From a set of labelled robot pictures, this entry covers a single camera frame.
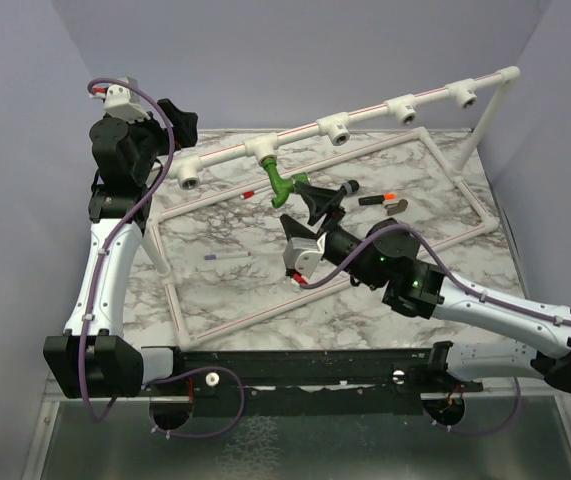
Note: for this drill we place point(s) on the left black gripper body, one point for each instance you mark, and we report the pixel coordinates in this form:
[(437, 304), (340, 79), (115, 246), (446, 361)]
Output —
[(182, 137)]

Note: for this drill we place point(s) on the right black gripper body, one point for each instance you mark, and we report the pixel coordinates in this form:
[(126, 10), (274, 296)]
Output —
[(331, 220)]

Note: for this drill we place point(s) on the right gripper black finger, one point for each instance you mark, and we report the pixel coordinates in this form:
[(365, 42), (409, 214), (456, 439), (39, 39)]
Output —
[(320, 202), (295, 232)]

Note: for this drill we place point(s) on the green plastic water faucet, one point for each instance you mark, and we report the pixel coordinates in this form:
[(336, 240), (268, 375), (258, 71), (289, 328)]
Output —
[(281, 187)]

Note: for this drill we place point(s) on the white PVC pipe rack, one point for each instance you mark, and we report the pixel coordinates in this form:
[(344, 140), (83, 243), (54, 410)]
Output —
[(335, 127)]

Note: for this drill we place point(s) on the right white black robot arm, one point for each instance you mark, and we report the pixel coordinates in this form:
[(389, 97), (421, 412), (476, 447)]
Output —
[(415, 282)]

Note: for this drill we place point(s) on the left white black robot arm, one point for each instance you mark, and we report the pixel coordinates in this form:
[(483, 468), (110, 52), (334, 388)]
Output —
[(91, 356)]

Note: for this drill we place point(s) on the black grey faucet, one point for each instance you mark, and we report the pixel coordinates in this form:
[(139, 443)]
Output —
[(350, 187)]

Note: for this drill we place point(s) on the purple capped white pen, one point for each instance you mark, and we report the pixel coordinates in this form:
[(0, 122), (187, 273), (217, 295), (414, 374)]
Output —
[(227, 255)]

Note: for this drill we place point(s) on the red capped white pen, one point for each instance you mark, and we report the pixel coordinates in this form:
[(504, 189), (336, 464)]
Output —
[(251, 193)]

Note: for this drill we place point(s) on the orange black marker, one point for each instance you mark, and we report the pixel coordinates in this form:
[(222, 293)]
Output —
[(376, 199)]

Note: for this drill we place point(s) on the brown metal lever piece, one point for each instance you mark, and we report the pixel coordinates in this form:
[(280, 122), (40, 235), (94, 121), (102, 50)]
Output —
[(397, 207)]

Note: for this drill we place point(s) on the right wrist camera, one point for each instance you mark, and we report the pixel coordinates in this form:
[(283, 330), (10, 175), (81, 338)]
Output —
[(302, 256)]

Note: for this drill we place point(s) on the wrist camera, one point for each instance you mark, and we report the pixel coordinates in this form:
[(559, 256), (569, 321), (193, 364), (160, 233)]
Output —
[(302, 256), (120, 102)]

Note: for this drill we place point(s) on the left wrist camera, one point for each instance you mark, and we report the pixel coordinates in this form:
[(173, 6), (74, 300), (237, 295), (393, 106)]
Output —
[(120, 102)]

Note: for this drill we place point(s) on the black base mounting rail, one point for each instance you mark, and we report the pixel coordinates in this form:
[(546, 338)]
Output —
[(304, 383)]

